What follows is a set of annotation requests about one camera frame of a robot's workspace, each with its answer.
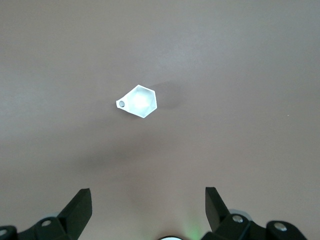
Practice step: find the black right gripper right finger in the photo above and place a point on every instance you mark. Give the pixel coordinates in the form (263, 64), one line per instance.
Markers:
(217, 215)

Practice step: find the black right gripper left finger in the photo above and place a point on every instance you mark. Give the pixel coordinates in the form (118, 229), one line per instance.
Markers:
(75, 215)

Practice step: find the white faceted plastic cup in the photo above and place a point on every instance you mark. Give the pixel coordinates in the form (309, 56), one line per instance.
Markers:
(142, 101)

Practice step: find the brown paper table cover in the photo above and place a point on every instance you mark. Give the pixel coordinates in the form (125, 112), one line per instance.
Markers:
(75, 75)

